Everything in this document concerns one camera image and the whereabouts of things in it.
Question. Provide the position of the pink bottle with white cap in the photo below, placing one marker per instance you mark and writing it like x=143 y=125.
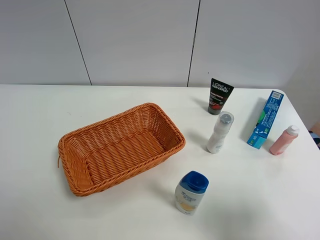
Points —
x=284 y=140

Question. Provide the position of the orange woven wicker basket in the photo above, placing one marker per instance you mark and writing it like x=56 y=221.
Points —
x=106 y=153

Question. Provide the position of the blue toothpaste box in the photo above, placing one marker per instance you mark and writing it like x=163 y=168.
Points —
x=265 y=121

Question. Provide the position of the dark patterned object at edge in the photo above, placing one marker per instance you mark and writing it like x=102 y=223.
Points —
x=315 y=138

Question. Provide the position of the white bottle with clear cap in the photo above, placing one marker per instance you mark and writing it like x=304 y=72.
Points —
x=220 y=131

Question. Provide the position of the black L'Oreal face wash tube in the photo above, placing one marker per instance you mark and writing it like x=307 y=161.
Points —
x=219 y=94

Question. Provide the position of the white bottle with blue cap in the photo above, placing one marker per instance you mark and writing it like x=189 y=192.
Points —
x=190 y=191

